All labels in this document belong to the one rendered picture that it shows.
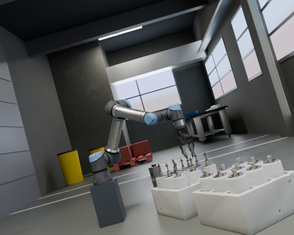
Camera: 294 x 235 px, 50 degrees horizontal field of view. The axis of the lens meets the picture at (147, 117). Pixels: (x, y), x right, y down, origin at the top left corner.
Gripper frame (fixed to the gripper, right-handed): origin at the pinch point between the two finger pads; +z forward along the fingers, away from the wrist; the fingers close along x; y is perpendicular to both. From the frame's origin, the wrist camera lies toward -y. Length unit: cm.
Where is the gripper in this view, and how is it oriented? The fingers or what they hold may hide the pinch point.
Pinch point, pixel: (190, 156)
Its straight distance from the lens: 207.5
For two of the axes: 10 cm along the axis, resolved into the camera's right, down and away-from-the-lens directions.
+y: -2.3, 1.3, 9.7
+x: -9.4, 2.5, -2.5
